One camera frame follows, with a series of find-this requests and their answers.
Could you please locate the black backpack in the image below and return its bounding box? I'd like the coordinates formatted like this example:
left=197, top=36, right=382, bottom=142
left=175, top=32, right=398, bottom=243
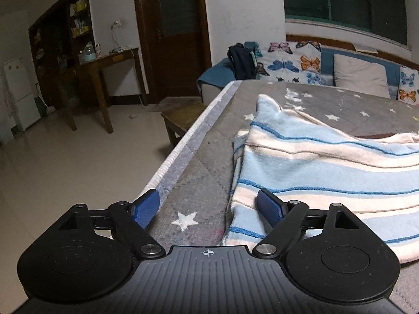
left=227, top=43, right=259, bottom=80

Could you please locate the blue white striped sweater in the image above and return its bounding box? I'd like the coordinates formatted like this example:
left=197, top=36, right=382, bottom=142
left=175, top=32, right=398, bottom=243
left=222, top=93, right=419, bottom=264

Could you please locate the wooden bench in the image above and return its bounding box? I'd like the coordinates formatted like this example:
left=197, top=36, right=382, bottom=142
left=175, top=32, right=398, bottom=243
left=160, top=101, right=207, bottom=149

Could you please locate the dark wooden door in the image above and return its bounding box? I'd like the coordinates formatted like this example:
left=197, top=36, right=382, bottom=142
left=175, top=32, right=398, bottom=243
left=132, top=0, right=213, bottom=104

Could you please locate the light blue kettle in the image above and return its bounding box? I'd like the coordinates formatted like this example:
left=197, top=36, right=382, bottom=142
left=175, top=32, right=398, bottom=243
left=79, top=41, right=97, bottom=65

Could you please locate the white power cable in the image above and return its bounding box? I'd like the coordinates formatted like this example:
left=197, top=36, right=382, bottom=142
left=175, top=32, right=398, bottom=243
left=111, top=26, right=148, bottom=105

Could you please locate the blue sofa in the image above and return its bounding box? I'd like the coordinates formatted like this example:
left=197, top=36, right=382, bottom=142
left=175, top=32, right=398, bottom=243
left=197, top=46, right=419, bottom=105

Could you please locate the dark window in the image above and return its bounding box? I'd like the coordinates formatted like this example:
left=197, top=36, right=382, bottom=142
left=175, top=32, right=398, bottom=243
left=281, top=0, right=410, bottom=47

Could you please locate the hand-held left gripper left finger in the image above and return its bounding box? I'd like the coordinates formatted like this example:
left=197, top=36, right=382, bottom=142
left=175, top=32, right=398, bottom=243
left=58, top=189, right=165, bottom=257

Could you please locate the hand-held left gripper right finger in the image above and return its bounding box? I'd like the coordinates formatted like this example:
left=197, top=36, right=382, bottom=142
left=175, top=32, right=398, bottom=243
left=253, top=188, right=360, bottom=258

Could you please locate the grey pillow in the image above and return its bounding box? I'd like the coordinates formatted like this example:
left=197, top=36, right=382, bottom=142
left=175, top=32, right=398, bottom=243
left=333, top=53, right=392, bottom=99

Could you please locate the dark wooden shelf cabinet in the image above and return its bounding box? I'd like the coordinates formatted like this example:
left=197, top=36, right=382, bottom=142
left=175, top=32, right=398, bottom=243
left=28, top=0, right=99, bottom=112

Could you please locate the wooden side table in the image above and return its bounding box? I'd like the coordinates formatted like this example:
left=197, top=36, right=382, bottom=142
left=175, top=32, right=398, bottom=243
left=67, top=47, right=148, bottom=133

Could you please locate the white refrigerator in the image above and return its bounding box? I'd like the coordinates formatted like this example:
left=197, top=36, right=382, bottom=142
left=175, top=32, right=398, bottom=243
left=3, top=55, right=41, bottom=132

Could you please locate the grey star print bed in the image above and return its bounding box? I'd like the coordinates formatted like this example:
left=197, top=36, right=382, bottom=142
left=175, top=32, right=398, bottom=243
left=131, top=80, right=419, bottom=314

